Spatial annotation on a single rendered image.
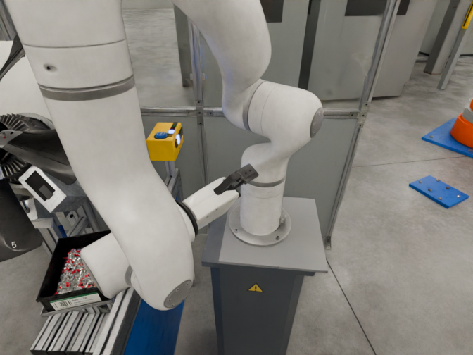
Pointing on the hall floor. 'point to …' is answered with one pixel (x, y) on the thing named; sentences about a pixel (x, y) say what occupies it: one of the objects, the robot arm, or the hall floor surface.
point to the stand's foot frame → (70, 334)
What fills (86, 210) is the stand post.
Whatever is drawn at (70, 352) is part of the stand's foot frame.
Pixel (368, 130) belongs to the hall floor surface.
